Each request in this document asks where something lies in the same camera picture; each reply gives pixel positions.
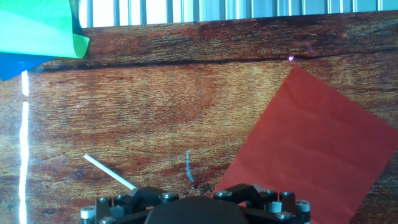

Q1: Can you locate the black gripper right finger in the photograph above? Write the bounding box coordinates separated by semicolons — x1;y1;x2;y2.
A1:
212;182;312;224

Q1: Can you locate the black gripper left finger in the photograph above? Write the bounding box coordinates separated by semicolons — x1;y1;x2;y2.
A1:
80;185;180;224

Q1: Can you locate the blue paper flag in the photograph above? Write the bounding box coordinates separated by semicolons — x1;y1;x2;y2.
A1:
0;0;85;82

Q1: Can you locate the green paper flag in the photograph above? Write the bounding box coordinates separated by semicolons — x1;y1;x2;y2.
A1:
0;0;90;59

